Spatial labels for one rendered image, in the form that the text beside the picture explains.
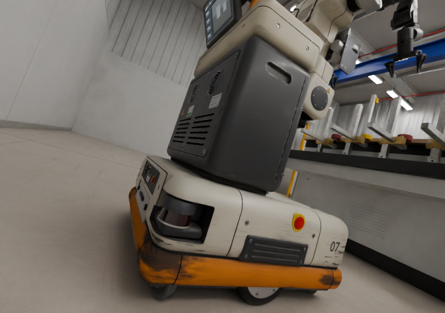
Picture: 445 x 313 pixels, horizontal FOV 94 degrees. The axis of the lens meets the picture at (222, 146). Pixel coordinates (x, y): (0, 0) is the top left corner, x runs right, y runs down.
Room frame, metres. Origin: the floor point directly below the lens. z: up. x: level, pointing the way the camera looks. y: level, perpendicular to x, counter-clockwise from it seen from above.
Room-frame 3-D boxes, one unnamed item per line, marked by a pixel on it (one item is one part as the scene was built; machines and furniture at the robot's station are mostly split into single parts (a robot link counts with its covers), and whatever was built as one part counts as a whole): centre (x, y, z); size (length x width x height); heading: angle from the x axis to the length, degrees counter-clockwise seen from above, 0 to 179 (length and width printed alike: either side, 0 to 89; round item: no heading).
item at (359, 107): (1.59, -0.93, 0.89); 0.04 x 0.04 x 0.48; 26
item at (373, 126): (1.29, -0.98, 0.83); 0.43 x 0.03 x 0.04; 116
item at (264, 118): (0.82, -0.01, 0.59); 0.55 x 0.34 x 0.83; 26
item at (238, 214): (0.86, -0.09, 0.16); 0.67 x 0.64 x 0.25; 116
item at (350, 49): (0.99, -0.35, 0.99); 0.28 x 0.16 x 0.22; 26
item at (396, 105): (1.36, -1.04, 0.91); 0.04 x 0.04 x 0.48; 26
